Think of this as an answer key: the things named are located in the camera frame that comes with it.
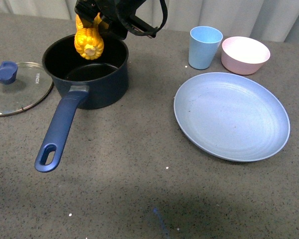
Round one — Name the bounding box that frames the black cable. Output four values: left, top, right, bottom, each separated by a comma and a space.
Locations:
116, 0, 168, 37

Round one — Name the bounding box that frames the light blue plate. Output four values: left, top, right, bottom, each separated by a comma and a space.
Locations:
173, 72, 291, 162

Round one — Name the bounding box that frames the grey curtain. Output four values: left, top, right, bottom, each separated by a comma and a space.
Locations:
0, 0, 299, 44

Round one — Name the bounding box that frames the pink bowl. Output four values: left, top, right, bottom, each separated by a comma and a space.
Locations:
221, 36, 271, 75

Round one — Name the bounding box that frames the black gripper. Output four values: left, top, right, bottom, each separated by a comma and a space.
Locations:
75, 0, 156, 40

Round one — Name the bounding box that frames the light blue cup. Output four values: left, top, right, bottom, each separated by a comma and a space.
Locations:
188, 26, 223, 70

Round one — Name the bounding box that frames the glass lid with blue knob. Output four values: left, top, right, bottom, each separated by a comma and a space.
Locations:
0, 61, 53, 117

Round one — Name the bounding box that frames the dark blue saucepan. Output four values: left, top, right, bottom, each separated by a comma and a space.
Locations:
34, 35, 129, 173

